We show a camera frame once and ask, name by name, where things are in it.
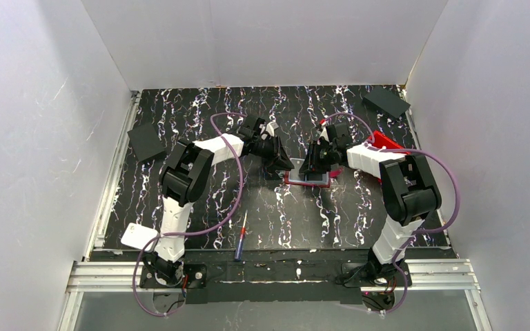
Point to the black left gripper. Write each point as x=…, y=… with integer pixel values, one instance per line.
x=275, y=152

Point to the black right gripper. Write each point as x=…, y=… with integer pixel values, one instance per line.
x=318, y=155

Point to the red leather card holder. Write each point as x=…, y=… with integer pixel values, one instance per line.
x=294, y=177

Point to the red plastic bin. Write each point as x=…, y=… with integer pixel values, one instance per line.
x=386, y=142

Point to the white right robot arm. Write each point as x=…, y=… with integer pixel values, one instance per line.
x=409, y=191

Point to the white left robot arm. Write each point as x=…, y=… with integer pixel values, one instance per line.
x=188, y=167

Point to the white card near left base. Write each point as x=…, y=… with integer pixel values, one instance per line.
x=137, y=236

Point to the black block far right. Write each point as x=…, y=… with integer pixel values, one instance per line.
x=383, y=100

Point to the black block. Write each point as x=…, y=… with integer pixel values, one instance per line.
x=146, y=143
x=383, y=100

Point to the blue red screwdriver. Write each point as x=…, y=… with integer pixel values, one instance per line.
x=242, y=236

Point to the black block far left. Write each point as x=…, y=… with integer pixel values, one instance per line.
x=146, y=143

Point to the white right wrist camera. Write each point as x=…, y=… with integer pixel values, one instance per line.
x=322, y=131

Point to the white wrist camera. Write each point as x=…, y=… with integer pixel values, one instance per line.
x=322, y=131
x=271, y=128

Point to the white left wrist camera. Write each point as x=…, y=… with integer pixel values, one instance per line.
x=271, y=128

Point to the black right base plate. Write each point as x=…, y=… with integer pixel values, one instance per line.
x=355, y=275

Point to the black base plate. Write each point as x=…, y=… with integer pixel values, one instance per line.
x=355, y=275
x=186, y=276

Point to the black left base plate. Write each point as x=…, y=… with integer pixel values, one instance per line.
x=186, y=276

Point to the aluminium front rail frame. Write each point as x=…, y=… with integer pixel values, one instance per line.
x=290, y=294

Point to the aluminium left side rail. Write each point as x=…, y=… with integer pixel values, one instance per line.
x=98, y=232

